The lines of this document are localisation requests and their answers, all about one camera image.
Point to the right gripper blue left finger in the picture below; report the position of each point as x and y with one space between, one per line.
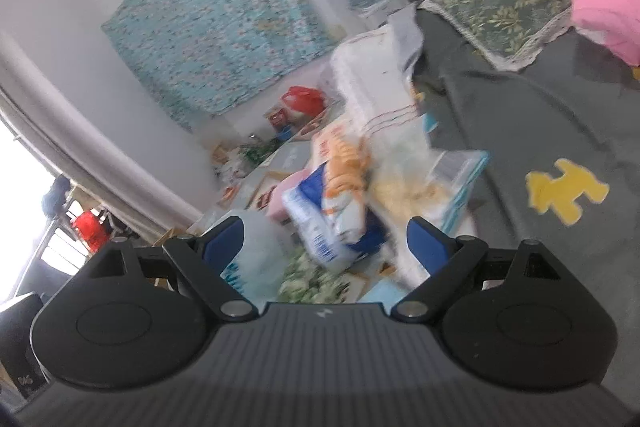
198 264

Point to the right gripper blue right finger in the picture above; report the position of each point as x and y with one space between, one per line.
449 263

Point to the clear bag of cotton swabs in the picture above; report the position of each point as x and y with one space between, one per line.
410 178

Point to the pink knitted cloth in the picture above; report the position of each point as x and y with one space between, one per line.
276 210

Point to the blue white diaper pack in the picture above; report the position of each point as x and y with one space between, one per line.
303 203

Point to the orange striped sock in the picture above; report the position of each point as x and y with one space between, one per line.
344 187

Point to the brown cardboard box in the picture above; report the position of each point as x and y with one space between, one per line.
164 282

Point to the white plastic shopping bag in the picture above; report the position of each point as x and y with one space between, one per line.
262 250

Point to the green white scrunched cloth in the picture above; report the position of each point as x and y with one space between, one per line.
306 282

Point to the red bag on rack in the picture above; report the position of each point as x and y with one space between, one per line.
90 231

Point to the orange wet wipes pack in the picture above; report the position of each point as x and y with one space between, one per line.
339 129

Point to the red drink carton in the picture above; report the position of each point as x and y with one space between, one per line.
278 118

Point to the red plastic bag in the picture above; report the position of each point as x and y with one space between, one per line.
304 100

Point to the white water dispenser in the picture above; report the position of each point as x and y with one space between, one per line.
377 14

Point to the teal floral wall cloth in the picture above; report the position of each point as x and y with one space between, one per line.
200 58

